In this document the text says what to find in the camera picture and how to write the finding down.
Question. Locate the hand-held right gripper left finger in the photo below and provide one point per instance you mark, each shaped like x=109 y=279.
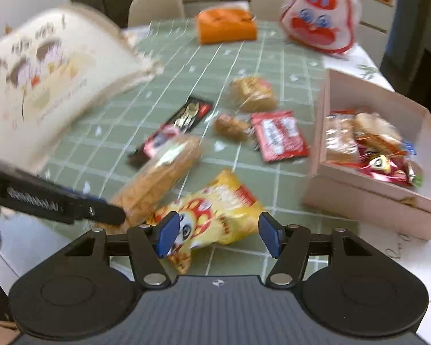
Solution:
x=167 y=235

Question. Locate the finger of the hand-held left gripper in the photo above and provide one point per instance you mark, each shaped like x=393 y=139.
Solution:
x=104 y=214
x=89 y=197

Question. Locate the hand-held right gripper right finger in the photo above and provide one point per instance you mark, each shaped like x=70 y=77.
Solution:
x=271 y=237

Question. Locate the long cracker pack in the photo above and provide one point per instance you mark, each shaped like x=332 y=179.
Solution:
x=158 y=179

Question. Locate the yellow snack packet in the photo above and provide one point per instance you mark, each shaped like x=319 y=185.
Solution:
x=219 y=212

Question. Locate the pink cardboard box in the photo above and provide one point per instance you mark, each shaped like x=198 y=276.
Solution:
x=362 y=201

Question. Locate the black red chocolate bar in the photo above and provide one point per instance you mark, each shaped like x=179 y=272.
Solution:
x=179 y=122

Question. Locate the round rice cracker packet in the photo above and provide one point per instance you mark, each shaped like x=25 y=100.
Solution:
x=341 y=140
x=377 y=129

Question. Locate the red gold candy packet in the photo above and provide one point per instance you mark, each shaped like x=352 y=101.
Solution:
x=380 y=165

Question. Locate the clear yellow cookie packet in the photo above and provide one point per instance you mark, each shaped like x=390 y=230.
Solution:
x=253 y=95

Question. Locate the clear blue candy packet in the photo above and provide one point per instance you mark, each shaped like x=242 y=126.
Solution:
x=411 y=149

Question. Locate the red wafer packet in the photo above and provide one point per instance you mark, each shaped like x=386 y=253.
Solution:
x=278 y=136

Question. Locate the small brown snack packet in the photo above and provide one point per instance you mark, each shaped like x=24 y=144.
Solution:
x=231 y=125

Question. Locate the cartoon print paper bag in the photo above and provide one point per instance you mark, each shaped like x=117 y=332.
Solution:
x=57 y=79

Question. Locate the green checked table mat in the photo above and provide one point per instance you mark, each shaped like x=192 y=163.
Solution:
x=186 y=64

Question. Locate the beige dining chair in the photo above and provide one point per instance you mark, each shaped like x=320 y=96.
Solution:
x=154 y=7
x=267 y=3

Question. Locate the orange tissue box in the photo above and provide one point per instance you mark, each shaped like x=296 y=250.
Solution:
x=226 y=25

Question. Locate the red white rabbit bag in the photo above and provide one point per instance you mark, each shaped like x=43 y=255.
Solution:
x=319 y=25

